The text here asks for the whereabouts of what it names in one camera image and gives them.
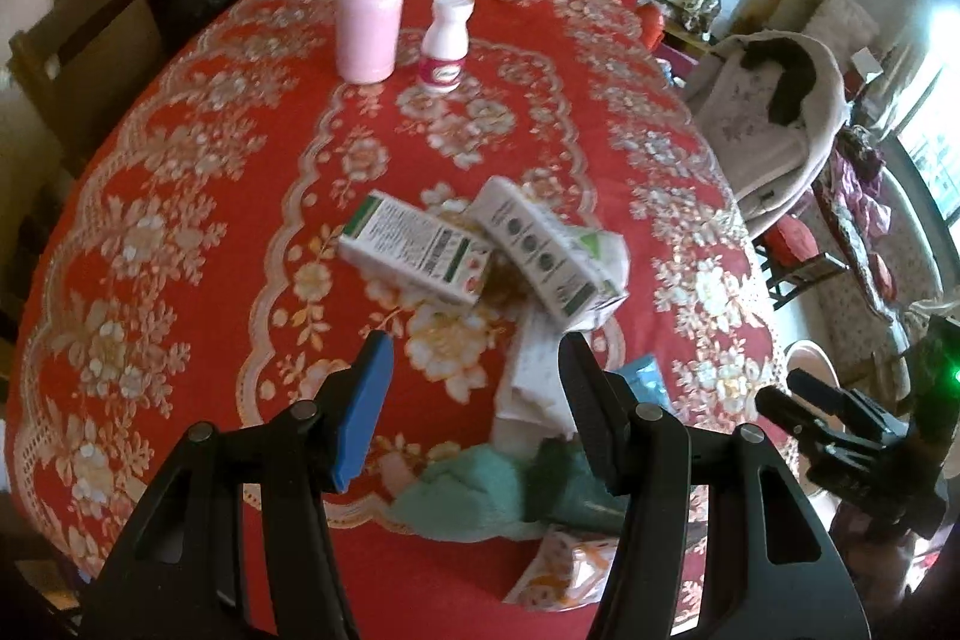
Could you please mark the white green carton with icons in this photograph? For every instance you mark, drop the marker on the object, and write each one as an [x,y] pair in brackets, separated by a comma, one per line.
[532,242]

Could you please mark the pink thermos bottle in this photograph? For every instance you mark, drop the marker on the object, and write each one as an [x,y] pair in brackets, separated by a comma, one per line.
[367,25]

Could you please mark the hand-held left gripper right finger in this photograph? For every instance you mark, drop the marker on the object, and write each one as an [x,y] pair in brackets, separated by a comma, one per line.
[592,419]

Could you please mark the blue packet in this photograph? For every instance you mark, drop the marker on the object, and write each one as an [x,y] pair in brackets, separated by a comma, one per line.
[645,381]

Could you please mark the teal fuzzy cloth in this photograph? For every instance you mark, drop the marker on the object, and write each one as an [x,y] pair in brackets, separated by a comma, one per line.
[465,490]

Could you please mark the purple clothes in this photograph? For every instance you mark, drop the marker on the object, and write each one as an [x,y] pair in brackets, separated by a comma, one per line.
[862,175]

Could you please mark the white paper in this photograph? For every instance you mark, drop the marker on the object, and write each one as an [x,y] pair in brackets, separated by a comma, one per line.
[536,370]

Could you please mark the red cushion stool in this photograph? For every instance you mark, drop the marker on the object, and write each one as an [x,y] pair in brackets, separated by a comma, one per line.
[795,239]

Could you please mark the white green carton with barcode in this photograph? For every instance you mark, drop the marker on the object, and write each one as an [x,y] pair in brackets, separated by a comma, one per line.
[405,242]

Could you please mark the white round bin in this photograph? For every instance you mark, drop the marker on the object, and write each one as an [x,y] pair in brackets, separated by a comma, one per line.
[806,359]

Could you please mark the red floral tablecloth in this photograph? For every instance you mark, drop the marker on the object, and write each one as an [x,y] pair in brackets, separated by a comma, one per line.
[225,160]

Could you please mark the orange white snack wrapper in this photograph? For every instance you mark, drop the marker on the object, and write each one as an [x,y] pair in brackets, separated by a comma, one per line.
[562,569]

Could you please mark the white bottle with pink label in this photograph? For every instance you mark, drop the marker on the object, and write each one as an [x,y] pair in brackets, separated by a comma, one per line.
[444,40]

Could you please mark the white green tissue pack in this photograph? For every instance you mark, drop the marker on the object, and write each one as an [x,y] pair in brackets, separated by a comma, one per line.
[606,251]

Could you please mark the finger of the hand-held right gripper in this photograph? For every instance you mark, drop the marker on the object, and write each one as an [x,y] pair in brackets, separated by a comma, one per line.
[784,411]
[817,389]

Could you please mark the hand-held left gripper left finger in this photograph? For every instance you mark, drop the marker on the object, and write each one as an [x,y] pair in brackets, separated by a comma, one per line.
[364,407]

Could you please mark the wooden chair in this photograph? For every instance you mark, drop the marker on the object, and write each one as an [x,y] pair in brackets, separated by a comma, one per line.
[112,33]

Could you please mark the floral sofa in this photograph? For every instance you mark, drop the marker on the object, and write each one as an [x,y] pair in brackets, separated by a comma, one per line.
[892,280]

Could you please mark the black cloth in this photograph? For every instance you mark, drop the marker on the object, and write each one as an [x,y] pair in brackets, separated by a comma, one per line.
[787,78]

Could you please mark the red chair cushion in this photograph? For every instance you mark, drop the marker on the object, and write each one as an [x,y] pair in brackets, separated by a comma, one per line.
[651,24]

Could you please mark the beige coat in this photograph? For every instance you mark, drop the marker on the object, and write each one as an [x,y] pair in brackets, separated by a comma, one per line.
[742,138]

